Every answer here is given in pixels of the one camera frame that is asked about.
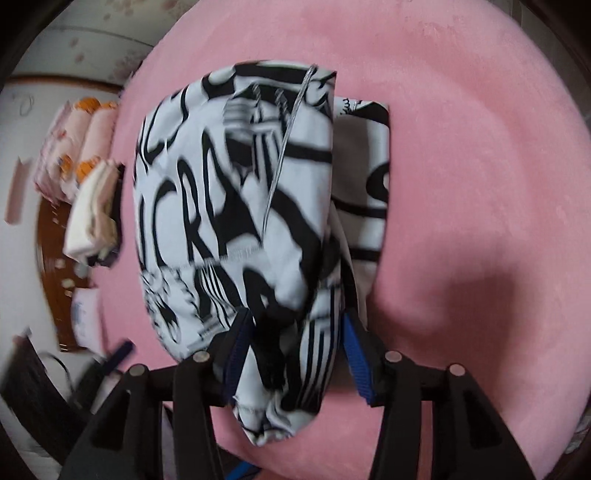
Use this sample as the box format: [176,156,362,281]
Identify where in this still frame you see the small white printed pillow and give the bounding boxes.
[71,287,106,356]

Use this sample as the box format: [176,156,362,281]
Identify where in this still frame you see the folded white garment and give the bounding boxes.
[64,159,122,261]

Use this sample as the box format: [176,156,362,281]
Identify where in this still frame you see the floral wardrobe doors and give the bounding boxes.
[14,0,204,86]

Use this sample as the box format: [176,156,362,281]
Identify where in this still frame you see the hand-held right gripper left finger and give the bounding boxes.
[58,309,257,480]

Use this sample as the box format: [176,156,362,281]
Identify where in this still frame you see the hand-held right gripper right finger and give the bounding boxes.
[342,311,539,480]

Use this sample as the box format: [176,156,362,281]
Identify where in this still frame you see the folded pink bear quilt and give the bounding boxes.
[32,97,120,204]

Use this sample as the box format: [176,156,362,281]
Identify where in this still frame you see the brown wooden headboard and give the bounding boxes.
[34,194,100,354]

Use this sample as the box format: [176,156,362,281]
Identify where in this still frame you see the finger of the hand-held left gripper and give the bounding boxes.
[74,339,136,407]

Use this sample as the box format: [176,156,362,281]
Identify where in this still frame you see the folded black garment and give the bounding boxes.
[95,164,126,268]

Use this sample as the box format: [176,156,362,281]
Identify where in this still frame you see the black white lettered jacket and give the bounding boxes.
[133,62,391,446]

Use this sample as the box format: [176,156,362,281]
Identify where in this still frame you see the pink bed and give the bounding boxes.
[90,0,591,480]

